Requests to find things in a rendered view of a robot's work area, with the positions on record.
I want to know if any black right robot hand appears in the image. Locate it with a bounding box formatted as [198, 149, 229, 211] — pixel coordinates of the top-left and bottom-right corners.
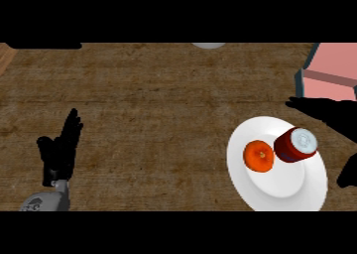
[283, 96, 357, 190]

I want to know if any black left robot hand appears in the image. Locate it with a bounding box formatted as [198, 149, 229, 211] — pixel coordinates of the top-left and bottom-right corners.
[35, 107, 85, 188]

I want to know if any dark red can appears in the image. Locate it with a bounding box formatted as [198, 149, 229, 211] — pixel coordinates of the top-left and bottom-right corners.
[271, 126, 318, 164]

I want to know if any pink cardboard box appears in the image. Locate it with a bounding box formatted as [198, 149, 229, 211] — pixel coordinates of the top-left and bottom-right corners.
[293, 43, 357, 102]

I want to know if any white round plate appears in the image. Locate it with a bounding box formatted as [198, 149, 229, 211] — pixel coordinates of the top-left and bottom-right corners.
[225, 115, 328, 212]

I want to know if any orange fruit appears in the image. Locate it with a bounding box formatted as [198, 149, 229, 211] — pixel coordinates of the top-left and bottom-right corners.
[241, 139, 275, 174]

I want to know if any pale grey round object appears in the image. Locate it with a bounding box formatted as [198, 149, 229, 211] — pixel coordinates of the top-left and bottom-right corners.
[190, 43, 227, 51]

